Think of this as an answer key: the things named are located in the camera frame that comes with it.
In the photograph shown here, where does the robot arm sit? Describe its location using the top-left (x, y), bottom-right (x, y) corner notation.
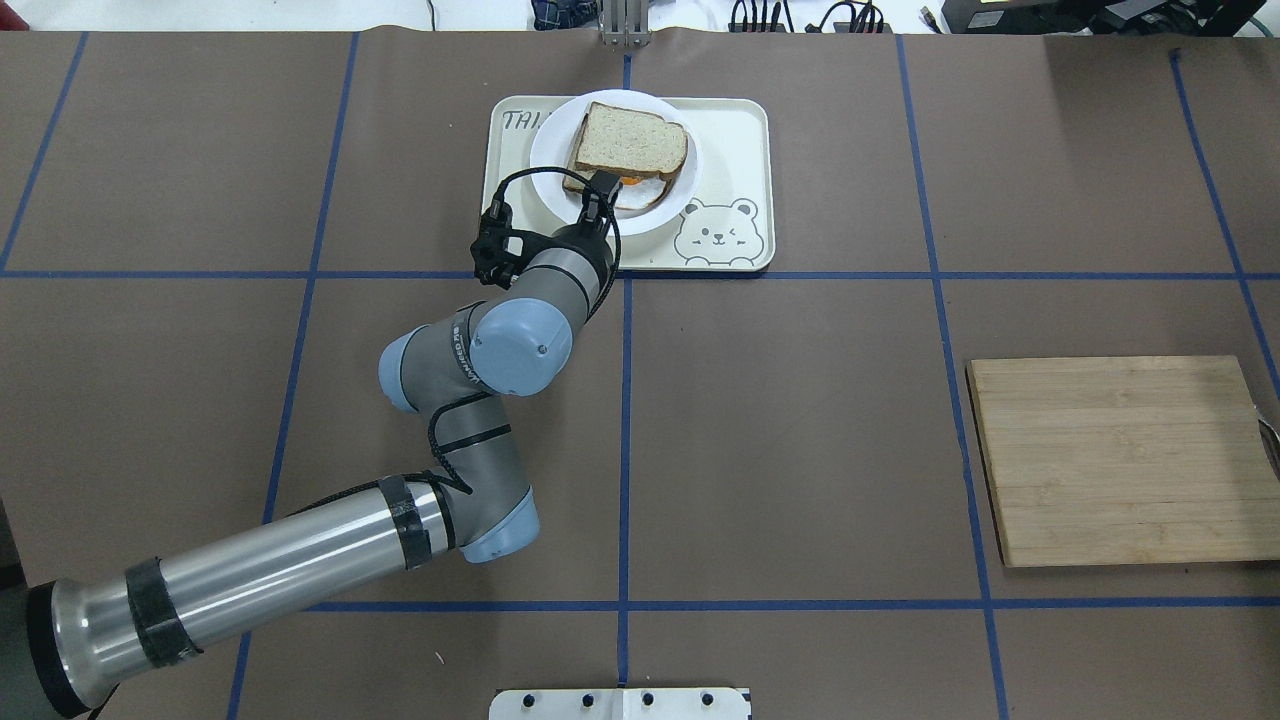
top-left (3, 167), bottom-right (622, 719)

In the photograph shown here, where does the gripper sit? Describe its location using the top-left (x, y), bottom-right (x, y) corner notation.
top-left (550, 170), bottom-right (621, 263)

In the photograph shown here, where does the white camera pillar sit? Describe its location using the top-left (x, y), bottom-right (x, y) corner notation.
top-left (488, 687), bottom-right (753, 719)

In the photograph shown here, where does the aluminium frame post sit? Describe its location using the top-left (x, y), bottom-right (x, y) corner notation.
top-left (595, 0), bottom-right (652, 49)

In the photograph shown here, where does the white round plate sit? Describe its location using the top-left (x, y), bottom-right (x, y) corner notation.
top-left (529, 88), bottom-right (707, 236)

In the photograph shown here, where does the black cable bundle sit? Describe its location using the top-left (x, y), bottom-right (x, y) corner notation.
top-left (728, 0), bottom-right (893, 35)

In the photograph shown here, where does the wooden cutting board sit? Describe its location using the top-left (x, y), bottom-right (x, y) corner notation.
top-left (966, 355), bottom-right (1279, 568)

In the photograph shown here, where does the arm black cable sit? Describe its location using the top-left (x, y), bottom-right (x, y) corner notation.
top-left (425, 165), bottom-right (623, 496)

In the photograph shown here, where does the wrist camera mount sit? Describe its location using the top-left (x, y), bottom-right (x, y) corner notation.
top-left (470, 200), bottom-right (530, 290)

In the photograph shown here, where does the white bread slice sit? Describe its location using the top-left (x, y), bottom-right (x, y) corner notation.
top-left (568, 102), bottom-right (690, 177)

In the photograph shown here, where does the cream rectangular tray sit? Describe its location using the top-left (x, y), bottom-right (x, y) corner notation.
top-left (481, 95), bottom-right (777, 273)

